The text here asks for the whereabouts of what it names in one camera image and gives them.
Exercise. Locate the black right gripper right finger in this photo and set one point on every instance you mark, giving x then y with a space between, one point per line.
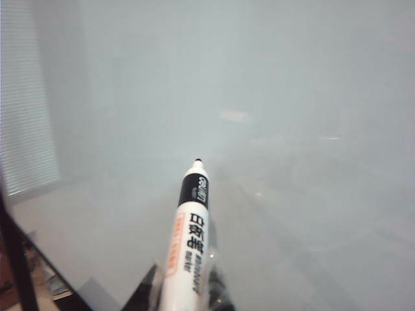
218 291

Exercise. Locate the white black whiteboard marker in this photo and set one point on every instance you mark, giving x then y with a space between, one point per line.
191 226

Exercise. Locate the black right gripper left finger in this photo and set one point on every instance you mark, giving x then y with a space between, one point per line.
149 291

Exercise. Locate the white whiteboard black frame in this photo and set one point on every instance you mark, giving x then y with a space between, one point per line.
259 97

